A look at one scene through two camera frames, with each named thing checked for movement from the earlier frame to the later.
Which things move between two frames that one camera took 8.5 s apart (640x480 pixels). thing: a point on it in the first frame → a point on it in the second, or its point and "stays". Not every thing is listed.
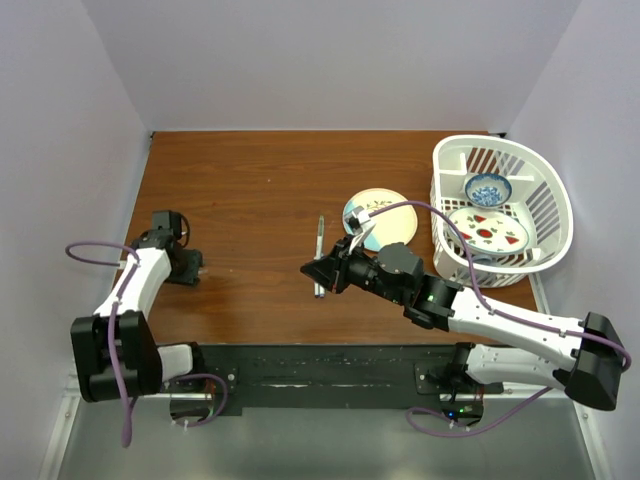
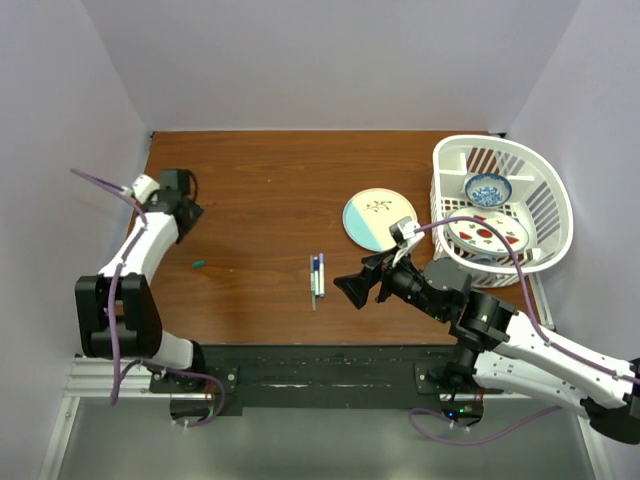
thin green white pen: x=319 y=239 → x=312 y=282
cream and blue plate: x=395 y=225 stays
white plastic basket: x=539 y=194 stays
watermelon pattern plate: x=489 y=231 stays
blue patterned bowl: x=488 y=190 stays
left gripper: x=188 y=277 → x=195 y=213
